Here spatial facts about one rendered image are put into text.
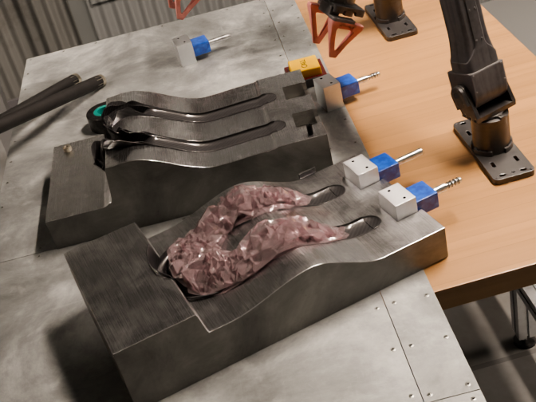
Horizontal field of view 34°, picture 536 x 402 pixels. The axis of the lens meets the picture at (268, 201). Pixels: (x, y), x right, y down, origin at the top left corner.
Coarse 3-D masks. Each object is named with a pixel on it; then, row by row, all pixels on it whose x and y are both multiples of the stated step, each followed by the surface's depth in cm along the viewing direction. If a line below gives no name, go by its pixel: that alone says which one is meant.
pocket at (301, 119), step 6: (312, 108) 156; (294, 114) 156; (300, 114) 156; (306, 114) 156; (312, 114) 156; (294, 120) 157; (300, 120) 157; (306, 120) 157; (312, 120) 157; (318, 120) 155; (300, 126) 157
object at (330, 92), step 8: (376, 72) 174; (320, 80) 172; (328, 80) 171; (336, 80) 170; (344, 80) 172; (352, 80) 172; (360, 80) 173; (320, 88) 170; (328, 88) 169; (336, 88) 170; (344, 88) 171; (352, 88) 172; (320, 96) 172; (328, 96) 170; (336, 96) 171; (344, 96) 172; (320, 104) 174; (328, 104) 171; (336, 104) 172
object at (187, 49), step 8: (176, 40) 202; (184, 40) 201; (192, 40) 203; (200, 40) 202; (208, 40) 204; (216, 40) 204; (176, 48) 200; (184, 48) 200; (192, 48) 201; (200, 48) 202; (208, 48) 202; (176, 56) 206; (184, 56) 201; (192, 56) 202; (184, 64) 202
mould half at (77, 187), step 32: (128, 96) 165; (160, 96) 167; (224, 96) 168; (256, 96) 165; (128, 128) 154; (160, 128) 156; (192, 128) 159; (224, 128) 158; (288, 128) 152; (320, 128) 150; (64, 160) 166; (128, 160) 145; (160, 160) 146; (192, 160) 149; (224, 160) 149; (256, 160) 149; (288, 160) 150; (320, 160) 151; (64, 192) 156; (96, 192) 154; (128, 192) 149; (160, 192) 150; (192, 192) 150; (64, 224) 150; (96, 224) 151; (128, 224) 152
